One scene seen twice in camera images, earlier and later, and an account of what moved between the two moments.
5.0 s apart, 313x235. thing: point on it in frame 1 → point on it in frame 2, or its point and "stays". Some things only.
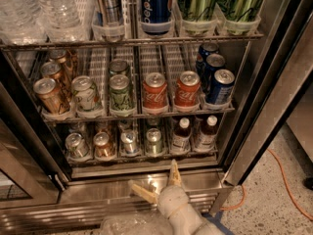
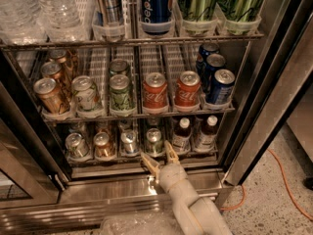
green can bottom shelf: (154, 147) stays
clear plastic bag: (152, 222) stays
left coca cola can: (156, 92) stays
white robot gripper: (173, 198) → (171, 176)
